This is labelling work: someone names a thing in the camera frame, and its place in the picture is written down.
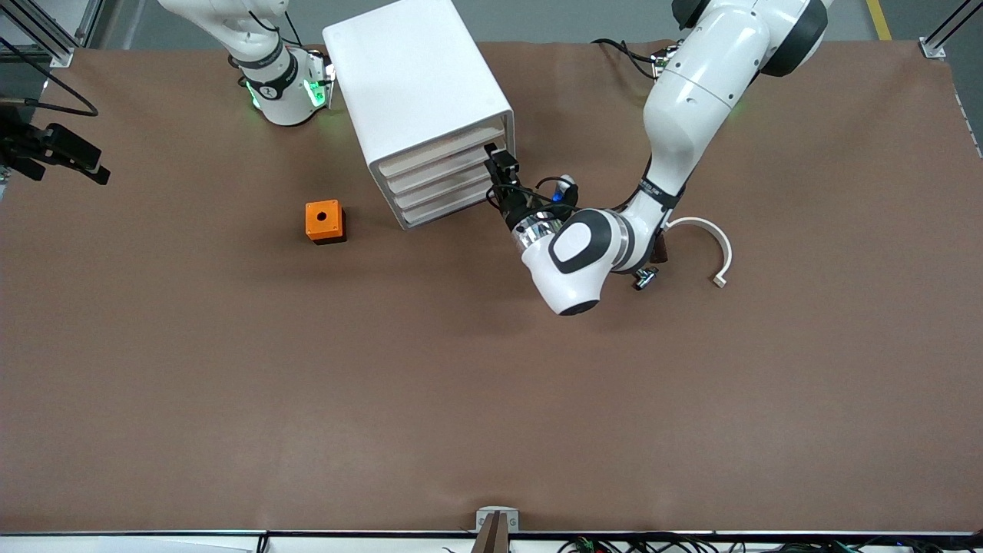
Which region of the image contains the white curved plastic arc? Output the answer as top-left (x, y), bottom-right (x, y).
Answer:
top-left (664, 217), bottom-right (733, 289)

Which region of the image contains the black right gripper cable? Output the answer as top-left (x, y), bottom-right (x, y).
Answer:
top-left (0, 35), bottom-right (99, 118)

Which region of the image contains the aluminium frame post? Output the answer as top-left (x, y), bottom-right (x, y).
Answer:
top-left (918, 0), bottom-right (983, 59)
top-left (0, 0), bottom-right (104, 68)

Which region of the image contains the orange button enclosure box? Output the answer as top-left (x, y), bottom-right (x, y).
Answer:
top-left (305, 200), bottom-right (347, 245)

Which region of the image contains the black right arm base cable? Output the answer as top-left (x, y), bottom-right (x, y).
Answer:
top-left (246, 8), bottom-right (304, 48)

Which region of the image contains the grey metal table bracket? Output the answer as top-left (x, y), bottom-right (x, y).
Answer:
top-left (475, 506), bottom-right (520, 535)

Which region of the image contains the brown camera stand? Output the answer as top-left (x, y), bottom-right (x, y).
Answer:
top-left (472, 512), bottom-right (510, 553)

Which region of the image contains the white table edge rail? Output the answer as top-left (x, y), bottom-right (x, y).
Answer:
top-left (0, 530), bottom-right (983, 553)

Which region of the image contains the bundle of black cables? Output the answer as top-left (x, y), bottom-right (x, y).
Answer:
top-left (442, 535), bottom-right (983, 553)

